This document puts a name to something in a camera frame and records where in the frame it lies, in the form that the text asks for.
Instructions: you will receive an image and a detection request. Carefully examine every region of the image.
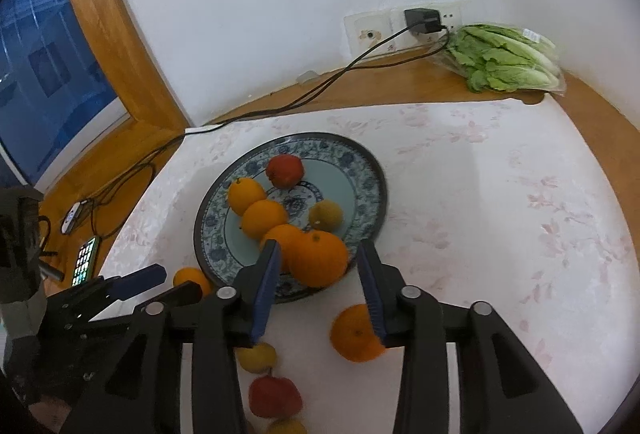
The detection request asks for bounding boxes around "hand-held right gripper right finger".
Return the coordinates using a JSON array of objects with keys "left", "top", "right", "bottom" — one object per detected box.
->
[{"left": 356, "top": 238, "right": 583, "bottom": 434}]

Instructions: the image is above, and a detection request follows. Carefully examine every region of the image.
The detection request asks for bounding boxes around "smartphone with lit screen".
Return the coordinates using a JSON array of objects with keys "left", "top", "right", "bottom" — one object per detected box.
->
[{"left": 71, "top": 236, "right": 101, "bottom": 287}]

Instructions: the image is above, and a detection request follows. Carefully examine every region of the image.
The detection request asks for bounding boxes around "wooden window frame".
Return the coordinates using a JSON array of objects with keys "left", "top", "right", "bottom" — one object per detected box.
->
[{"left": 30, "top": 0, "right": 193, "bottom": 215}]

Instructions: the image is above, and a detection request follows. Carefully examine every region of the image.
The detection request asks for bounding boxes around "bagged green romaine lettuce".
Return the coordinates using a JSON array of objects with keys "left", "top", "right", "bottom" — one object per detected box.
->
[{"left": 432, "top": 22, "right": 568, "bottom": 95}]

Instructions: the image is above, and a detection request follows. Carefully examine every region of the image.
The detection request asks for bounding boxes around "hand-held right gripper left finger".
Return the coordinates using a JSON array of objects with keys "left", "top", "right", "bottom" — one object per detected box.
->
[{"left": 62, "top": 239, "right": 283, "bottom": 434}]

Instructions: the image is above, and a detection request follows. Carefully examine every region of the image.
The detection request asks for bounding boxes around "window pane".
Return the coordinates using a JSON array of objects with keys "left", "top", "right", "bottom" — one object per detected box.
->
[{"left": 0, "top": 0, "right": 131, "bottom": 185}]

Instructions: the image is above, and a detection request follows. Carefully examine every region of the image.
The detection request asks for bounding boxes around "white wall power socket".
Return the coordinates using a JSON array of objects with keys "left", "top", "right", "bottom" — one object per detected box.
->
[{"left": 390, "top": 0, "right": 473, "bottom": 52}]

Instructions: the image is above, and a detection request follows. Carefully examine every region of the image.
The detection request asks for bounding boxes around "black charging cable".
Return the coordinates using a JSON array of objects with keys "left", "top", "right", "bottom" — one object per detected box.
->
[
  {"left": 65, "top": 26, "right": 451, "bottom": 239},
  {"left": 65, "top": 24, "right": 416, "bottom": 239}
]

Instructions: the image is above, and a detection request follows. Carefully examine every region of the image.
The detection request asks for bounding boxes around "white floral tablecloth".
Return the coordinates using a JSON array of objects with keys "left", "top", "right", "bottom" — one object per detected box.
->
[{"left": 97, "top": 98, "right": 640, "bottom": 434}]

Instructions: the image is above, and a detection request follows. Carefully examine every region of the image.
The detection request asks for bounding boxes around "small yellow-green pear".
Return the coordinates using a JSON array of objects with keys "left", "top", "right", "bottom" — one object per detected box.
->
[
  {"left": 235, "top": 341, "right": 277, "bottom": 375},
  {"left": 308, "top": 200, "right": 345, "bottom": 233},
  {"left": 266, "top": 417, "right": 308, "bottom": 434}
]

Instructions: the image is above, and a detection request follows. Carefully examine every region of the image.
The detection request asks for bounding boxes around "blue patterned ceramic plate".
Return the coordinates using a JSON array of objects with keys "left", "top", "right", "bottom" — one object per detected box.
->
[{"left": 194, "top": 132, "right": 389, "bottom": 305}]

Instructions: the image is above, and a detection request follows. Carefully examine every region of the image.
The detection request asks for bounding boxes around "black power adapter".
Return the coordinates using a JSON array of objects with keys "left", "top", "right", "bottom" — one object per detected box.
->
[{"left": 404, "top": 7, "right": 443, "bottom": 35}]

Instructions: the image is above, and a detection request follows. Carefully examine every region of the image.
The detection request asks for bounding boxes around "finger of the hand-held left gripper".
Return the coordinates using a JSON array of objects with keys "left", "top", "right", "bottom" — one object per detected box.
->
[
  {"left": 135, "top": 280, "right": 204, "bottom": 313},
  {"left": 90, "top": 264, "right": 168, "bottom": 315}
]

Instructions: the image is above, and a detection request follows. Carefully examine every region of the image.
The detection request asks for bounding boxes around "small white device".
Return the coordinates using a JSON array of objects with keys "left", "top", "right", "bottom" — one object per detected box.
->
[{"left": 61, "top": 201, "right": 91, "bottom": 233}]

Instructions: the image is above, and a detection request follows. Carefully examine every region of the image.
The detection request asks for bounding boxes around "red apple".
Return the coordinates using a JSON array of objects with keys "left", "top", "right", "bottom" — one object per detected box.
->
[
  {"left": 265, "top": 154, "right": 305, "bottom": 189},
  {"left": 248, "top": 374, "right": 304, "bottom": 420}
]

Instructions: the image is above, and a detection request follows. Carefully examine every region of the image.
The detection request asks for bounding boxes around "white wall socket round port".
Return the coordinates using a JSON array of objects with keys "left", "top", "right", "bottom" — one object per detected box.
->
[{"left": 344, "top": 11, "right": 396, "bottom": 59}]

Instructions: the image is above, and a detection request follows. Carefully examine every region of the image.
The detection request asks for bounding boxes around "orange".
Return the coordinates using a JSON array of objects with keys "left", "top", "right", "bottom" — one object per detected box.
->
[
  {"left": 259, "top": 224, "right": 303, "bottom": 272},
  {"left": 240, "top": 199, "right": 290, "bottom": 239},
  {"left": 329, "top": 304, "right": 387, "bottom": 363},
  {"left": 172, "top": 267, "right": 213, "bottom": 297},
  {"left": 286, "top": 230, "right": 349, "bottom": 289},
  {"left": 227, "top": 177, "right": 267, "bottom": 216}
]

